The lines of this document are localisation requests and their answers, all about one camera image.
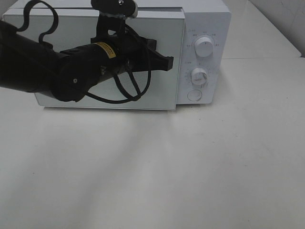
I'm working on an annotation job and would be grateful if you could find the round door release button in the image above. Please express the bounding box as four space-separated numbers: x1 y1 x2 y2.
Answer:
187 90 202 102

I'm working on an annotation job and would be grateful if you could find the white microwave oven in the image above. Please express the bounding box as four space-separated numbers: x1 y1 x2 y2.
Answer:
8 0 231 106

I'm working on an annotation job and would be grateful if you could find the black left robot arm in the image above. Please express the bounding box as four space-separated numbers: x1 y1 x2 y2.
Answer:
0 19 173 104

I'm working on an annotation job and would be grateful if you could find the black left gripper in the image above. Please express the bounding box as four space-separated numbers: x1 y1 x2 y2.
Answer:
90 34 173 76

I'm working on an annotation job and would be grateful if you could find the white microwave door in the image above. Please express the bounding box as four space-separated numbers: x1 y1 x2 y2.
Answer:
3 8 184 110

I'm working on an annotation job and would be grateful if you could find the white microwave knob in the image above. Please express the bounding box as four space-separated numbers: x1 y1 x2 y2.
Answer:
194 35 214 57
191 68 208 85

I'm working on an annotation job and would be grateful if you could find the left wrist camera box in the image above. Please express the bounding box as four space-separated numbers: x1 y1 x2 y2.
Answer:
91 0 138 19

